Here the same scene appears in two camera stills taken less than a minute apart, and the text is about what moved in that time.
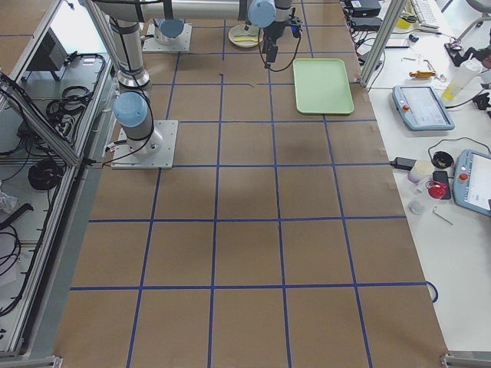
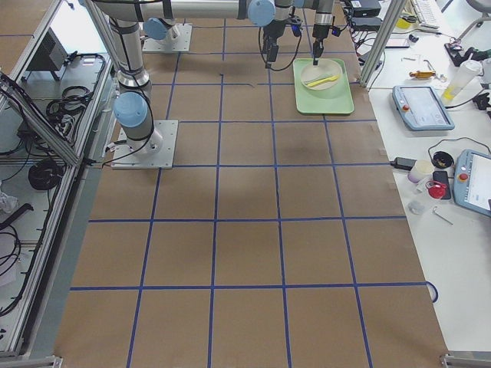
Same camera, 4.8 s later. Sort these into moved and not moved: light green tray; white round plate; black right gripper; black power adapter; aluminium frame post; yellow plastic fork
Moved: yellow plastic fork; white round plate
Not moved: light green tray; black power adapter; black right gripper; aluminium frame post
